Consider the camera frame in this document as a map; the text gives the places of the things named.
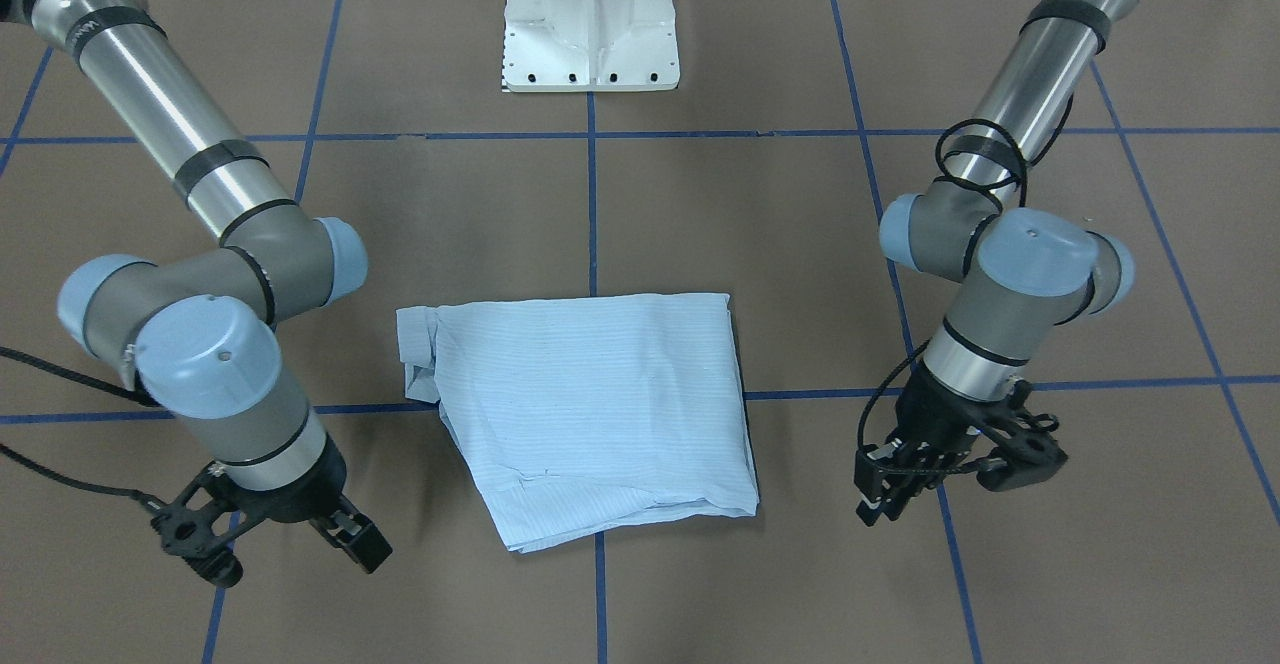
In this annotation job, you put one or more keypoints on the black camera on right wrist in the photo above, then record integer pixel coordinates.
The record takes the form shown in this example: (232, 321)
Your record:
(186, 527)

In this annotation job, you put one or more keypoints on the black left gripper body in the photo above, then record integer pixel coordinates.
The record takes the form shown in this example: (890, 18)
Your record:
(937, 414)

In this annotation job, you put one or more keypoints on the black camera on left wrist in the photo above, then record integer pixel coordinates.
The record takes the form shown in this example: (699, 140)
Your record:
(1026, 452)

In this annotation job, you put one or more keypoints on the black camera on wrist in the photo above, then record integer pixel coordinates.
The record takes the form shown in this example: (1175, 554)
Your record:
(186, 527)
(1026, 452)

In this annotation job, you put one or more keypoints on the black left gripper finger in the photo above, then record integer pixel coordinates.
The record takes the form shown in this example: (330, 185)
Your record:
(897, 497)
(869, 511)

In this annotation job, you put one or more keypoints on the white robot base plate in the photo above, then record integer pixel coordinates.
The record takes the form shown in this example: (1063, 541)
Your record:
(590, 46)

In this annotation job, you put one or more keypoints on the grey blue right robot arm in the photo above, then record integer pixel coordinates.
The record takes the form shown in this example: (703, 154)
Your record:
(197, 336)

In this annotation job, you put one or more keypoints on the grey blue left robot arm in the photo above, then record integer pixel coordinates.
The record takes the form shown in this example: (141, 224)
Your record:
(1021, 271)

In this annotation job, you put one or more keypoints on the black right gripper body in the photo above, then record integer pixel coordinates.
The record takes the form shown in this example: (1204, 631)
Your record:
(301, 487)

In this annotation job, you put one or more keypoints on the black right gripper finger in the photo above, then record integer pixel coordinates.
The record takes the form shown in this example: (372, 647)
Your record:
(365, 545)

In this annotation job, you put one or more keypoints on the light blue button-up shirt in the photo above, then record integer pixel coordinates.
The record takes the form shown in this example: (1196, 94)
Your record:
(575, 416)

